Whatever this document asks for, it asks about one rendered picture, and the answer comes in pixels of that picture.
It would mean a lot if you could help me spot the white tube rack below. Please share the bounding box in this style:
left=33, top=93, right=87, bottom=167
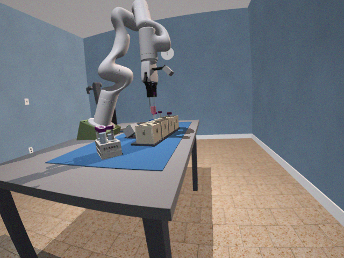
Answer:
left=95, top=138, right=122, bottom=160

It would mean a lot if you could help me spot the blue bench mat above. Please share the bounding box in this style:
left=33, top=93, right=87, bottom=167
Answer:
left=45, top=121, right=191, bottom=171

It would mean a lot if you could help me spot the beige sloped box with green button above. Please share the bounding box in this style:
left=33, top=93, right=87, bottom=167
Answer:
left=123, top=123, right=137, bottom=139

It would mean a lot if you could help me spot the beige block with holes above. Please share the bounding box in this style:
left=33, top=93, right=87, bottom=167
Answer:
left=155, top=117, right=174, bottom=134
left=146, top=120, right=169, bottom=138
left=162, top=116, right=179, bottom=130
left=134, top=123, right=162, bottom=144

